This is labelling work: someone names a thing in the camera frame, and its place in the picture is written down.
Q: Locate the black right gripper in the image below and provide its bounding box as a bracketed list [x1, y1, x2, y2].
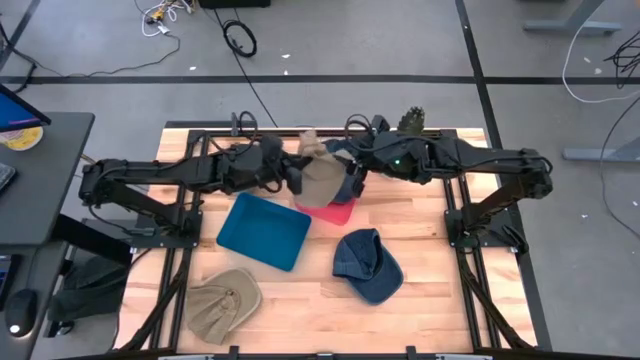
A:
[352, 133, 404, 199]

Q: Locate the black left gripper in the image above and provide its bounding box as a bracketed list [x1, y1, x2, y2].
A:
[249, 153, 305, 196]

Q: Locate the blue denim cap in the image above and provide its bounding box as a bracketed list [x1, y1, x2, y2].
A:
[324, 138, 360, 206]
[332, 227, 405, 306]

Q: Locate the light beige brimmed hat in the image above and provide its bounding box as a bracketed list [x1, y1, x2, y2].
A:
[293, 128, 354, 210]

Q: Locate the blue plastic bin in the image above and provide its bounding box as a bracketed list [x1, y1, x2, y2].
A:
[215, 192, 313, 274]

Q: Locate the dark khaki brimmed hat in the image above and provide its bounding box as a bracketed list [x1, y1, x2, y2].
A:
[185, 267, 264, 347]

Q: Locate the red plastic bin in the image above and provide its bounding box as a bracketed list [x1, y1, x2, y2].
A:
[293, 197, 359, 227]

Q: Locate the black box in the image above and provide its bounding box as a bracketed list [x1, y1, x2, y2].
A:
[198, 0, 272, 10]

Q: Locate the grey desk foot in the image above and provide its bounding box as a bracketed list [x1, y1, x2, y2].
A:
[562, 134, 640, 162]

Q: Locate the black office desk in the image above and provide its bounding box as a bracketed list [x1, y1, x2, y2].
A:
[0, 112, 96, 360]

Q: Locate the grey desk leg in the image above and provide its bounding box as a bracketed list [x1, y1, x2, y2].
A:
[523, 0, 624, 37]

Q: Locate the yellow wipes canister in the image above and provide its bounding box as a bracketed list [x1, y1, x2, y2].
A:
[0, 125, 45, 153]

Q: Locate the computer monitor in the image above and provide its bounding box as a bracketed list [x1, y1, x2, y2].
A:
[0, 82, 52, 134]

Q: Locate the computer keyboard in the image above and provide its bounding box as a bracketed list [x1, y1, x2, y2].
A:
[0, 162, 17, 195]

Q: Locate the black computer mouse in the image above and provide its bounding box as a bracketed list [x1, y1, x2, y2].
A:
[3, 288, 39, 339]

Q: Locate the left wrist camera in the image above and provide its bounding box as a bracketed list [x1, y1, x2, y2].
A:
[259, 133, 285, 162]

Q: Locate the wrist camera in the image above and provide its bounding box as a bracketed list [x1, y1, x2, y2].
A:
[370, 113, 392, 135]
[259, 133, 285, 162]

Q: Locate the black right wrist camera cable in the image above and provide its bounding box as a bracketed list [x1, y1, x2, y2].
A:
[343, 113, 375, 152]

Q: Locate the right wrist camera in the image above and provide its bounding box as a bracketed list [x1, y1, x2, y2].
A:
[370, 113, 392, 135]

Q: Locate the black aluminium rig frame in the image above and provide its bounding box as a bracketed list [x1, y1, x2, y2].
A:
[113, 119, 555, 360]

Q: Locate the long black floor cable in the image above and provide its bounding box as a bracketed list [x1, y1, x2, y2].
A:
[213, 7, 280, 129]

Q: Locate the black coiled cable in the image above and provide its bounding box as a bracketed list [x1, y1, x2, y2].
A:
[222, 18, 259, 59]

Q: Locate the thin black floor cable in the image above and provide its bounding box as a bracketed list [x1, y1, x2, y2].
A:
[0, 32, 182, 79]

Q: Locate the white cable bundle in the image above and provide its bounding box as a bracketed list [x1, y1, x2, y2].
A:
[133, 0, 195, 37]

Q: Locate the white floor cable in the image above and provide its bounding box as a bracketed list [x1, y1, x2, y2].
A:
[560, 0, 640, 105]

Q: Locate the curved black floor cable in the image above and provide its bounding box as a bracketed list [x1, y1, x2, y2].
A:
[598, 97, 640, 239]

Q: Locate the black cable bundle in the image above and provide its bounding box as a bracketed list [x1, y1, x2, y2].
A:
[602, 29, 640, 91]

